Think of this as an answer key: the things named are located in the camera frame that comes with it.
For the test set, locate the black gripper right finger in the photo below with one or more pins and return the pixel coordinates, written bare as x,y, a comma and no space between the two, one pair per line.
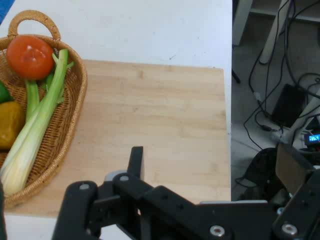
302,207

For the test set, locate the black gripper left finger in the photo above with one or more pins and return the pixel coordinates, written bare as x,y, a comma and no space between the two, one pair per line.
150,200

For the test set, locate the black floor object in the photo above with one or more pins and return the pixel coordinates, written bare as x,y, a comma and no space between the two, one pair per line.
262,172

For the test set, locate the meter with blue display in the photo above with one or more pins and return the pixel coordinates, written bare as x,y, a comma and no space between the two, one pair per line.
313,138

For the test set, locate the wooden cutting board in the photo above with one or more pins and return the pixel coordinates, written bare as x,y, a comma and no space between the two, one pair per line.
162,112

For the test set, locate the black power adapter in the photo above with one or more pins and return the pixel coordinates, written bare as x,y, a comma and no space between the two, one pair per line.
287,107

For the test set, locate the woven wicker basket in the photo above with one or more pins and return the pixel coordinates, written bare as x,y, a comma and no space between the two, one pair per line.
72,105

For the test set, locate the green celery stalk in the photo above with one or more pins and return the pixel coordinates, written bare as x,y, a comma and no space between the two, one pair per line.
32,125

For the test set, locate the yellow bell pepper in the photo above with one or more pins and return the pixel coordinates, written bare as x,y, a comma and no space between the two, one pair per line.
10,125

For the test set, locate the green bell pepper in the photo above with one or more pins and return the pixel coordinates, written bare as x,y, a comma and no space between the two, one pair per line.
3,93

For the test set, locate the red tomato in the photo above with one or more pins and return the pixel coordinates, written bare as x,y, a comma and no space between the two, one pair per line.
30,57

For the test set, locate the blue foam mat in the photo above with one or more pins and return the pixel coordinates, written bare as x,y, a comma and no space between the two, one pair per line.
5,8

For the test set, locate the white shelf frame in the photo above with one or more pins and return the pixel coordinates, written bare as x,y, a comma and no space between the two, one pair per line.
240,22

